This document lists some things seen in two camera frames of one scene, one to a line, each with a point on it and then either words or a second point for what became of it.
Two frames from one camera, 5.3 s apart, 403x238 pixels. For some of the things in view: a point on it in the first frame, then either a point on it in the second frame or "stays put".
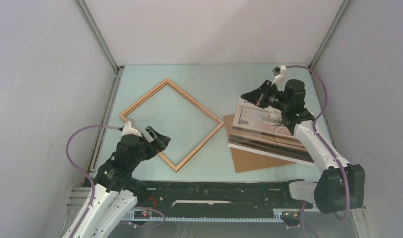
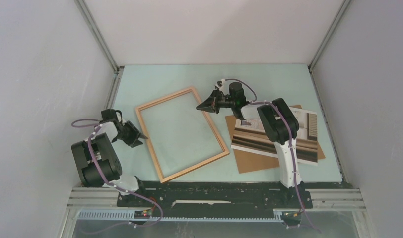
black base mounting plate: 208,196 stays put
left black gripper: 159,143 to 133,141
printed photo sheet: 261,130 stays put
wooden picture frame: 171,164 to 139,109
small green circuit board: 142,214 stays put
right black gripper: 257,97 to 211,104
